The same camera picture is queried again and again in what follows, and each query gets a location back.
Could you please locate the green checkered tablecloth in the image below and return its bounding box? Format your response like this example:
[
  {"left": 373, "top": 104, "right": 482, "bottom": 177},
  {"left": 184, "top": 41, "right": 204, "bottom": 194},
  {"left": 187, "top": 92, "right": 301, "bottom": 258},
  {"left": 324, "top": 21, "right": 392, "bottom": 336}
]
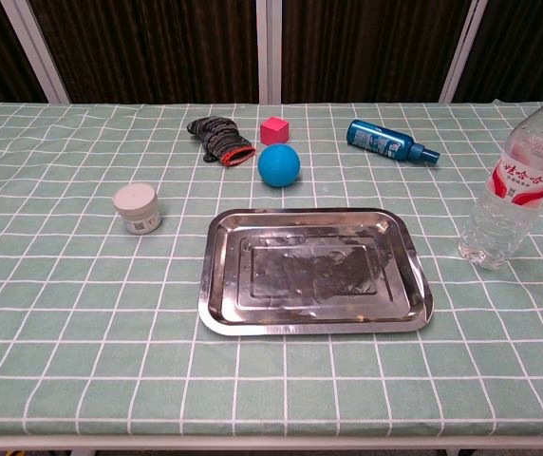
[{"left": 0, "top": 100, "right": 543, "bottom": 439}]

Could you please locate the pink cube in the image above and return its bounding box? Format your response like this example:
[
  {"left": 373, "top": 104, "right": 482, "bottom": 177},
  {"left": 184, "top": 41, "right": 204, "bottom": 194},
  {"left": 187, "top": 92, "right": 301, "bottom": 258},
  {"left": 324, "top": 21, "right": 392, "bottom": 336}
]
[{"left": 259, "top": 116, "right": 290, "bottom": 145}]

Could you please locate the dark striped knit glove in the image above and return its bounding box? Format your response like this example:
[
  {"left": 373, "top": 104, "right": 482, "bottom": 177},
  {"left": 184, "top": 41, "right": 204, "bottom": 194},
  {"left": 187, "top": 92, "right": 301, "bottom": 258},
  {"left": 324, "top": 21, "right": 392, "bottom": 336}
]
[{"left": 186, "top": 117, "right": 257, "bottom": 168}]

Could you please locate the blue spray bottle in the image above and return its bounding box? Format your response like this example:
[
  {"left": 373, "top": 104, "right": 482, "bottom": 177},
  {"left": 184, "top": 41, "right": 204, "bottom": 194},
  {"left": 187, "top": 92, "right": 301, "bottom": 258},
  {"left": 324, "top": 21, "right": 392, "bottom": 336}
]
[{"left": 346, "top": 119, "right": 441, "bottom": 166}]

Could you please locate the blue ball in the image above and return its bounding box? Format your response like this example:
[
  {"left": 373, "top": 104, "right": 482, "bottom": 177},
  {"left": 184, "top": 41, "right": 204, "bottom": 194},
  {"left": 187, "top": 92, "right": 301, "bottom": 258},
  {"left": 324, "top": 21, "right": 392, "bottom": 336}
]
[{"left": 257, "top": 143, "right": 301, "bottom": 188}]

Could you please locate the stainless steel tray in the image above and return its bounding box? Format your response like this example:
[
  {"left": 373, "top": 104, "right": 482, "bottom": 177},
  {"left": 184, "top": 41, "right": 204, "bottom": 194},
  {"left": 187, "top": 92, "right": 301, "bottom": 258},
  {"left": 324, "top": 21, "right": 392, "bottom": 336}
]
[{"left": 197, "top": 206, "right": 435, "bottom": 337}]

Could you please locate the transparent plastic water bottle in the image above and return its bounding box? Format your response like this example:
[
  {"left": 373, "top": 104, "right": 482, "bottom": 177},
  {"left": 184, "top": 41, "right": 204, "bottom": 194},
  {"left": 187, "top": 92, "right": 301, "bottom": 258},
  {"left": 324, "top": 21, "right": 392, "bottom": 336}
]
[{"left": 458, "top": 71, "right": 543, "bottom": 272}]

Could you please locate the small white jar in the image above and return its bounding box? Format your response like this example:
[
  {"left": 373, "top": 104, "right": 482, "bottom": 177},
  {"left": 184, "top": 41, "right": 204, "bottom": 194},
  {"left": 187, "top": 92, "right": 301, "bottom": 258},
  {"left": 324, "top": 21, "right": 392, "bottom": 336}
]
[{"left": 112, "top": 183, "right": 163, "bottom": 236}]

